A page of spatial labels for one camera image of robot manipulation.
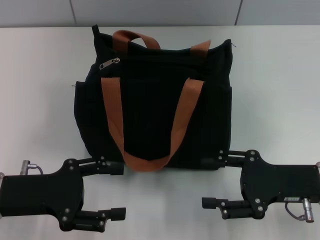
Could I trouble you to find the gripper cable with connector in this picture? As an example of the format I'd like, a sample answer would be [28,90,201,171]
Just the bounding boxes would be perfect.
[20,159,45,176]
[284,197,317,224]

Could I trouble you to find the black bag with brown handles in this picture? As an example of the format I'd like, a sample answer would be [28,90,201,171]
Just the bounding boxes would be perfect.
[74,24,235,173]

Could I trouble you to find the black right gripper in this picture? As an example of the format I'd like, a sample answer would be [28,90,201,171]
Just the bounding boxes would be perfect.
[199,149,320,221]

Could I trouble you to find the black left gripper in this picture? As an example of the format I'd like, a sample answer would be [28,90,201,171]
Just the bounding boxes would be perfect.
[0,156,127,232]

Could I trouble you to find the left gripper cable with connector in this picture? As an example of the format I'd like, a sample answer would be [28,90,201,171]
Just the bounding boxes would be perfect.
[20,159,45,176]

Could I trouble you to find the right gripper cable with connector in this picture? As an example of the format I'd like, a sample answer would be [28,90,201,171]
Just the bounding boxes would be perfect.
[284,197,317,224]

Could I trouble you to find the silver zipper pull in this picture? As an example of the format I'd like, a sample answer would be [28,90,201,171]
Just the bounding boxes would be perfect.
[99,57,121,70]

